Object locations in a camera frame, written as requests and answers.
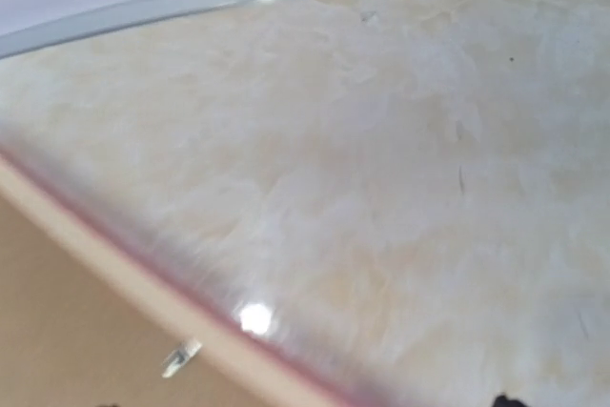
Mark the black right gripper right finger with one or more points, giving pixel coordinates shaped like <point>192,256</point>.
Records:
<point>505,401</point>

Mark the pink wooden picture frame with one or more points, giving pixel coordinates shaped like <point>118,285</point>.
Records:
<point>253,364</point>

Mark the brown backing board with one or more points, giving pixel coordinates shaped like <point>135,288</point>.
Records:
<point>68,340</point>

